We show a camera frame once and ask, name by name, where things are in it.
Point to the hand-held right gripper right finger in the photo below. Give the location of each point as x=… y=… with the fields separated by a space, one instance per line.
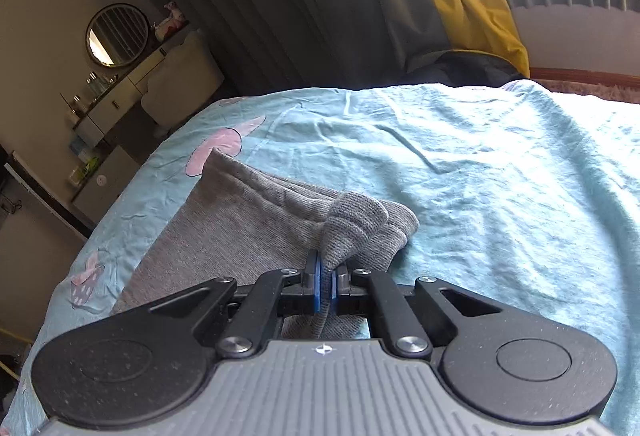
x=334 y=290

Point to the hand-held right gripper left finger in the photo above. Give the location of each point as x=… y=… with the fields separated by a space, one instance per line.
x=313 y=287

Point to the grey knit pants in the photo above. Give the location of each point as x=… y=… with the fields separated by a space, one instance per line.
x=240 y=226

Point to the light blue printed bedsheet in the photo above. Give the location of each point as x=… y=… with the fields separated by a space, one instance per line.
x=475 y=176

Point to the small white cabinet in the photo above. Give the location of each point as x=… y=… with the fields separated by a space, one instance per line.
x=107 y=181

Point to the white fluffy chair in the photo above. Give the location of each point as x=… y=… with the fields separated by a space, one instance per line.
x=185 y=76

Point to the green packet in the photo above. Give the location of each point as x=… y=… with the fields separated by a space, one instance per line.
x=91 y=165

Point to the dark cloth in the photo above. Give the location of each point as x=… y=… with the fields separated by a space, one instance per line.
x=465 y=66

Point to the blue packet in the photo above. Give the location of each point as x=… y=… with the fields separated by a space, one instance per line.
x=77 y=149

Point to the white vanity dresser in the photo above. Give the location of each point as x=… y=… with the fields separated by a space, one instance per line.
x=125 y=89

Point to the grey curtain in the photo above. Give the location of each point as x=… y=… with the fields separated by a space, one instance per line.
x=300 y=1

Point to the small plush toy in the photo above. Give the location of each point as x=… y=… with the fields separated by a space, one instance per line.
x=170 y=21

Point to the round wall mirror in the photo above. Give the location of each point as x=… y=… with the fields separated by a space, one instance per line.
x=118 y=35

